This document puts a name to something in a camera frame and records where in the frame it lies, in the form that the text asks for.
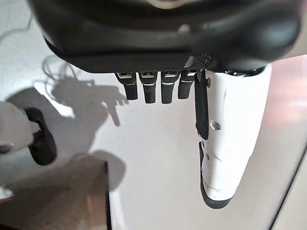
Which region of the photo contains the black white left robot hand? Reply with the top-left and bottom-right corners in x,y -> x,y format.
26,0 -> 302,209

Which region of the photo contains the silver left robot leg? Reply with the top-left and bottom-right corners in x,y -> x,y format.
0,101 -> 58,166

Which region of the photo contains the brown acrylic stand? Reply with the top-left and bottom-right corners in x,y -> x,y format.
0,154 -> 114,230

